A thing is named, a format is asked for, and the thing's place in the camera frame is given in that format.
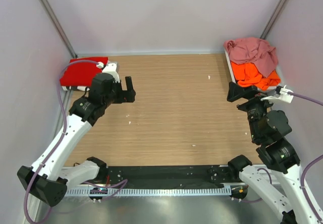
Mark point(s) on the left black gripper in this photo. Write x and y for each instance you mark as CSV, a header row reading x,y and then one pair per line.
x,y
124,95

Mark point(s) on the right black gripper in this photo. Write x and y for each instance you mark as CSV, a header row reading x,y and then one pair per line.
x,y
250,103

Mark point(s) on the pink t shirt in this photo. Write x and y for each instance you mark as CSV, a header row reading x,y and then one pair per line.
x,y
253,50

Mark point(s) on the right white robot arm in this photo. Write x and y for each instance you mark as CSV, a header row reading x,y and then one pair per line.
x,y
268,129

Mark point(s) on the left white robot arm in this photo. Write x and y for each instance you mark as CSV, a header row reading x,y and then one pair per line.
x,y
46,179

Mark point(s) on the orange t shirt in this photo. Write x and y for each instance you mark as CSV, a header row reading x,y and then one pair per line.
x,y
247,75

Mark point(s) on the white plastic basket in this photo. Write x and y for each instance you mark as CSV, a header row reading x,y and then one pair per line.
x,y
231,68

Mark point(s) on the folded red t shirt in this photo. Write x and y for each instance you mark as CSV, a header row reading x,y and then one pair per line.
x,y
82,73

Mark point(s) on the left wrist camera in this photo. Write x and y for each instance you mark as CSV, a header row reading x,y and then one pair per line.
x,y
110,68

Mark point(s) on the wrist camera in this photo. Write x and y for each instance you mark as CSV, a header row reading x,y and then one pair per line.
x,y
280,93
110,68

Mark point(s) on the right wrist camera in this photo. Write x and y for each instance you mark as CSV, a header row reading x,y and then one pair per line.
x,y
280,93

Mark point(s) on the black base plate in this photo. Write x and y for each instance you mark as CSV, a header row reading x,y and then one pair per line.
x,y
170,177

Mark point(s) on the white slotted cable duct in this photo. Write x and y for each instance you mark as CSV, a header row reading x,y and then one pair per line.
x,y
88,191

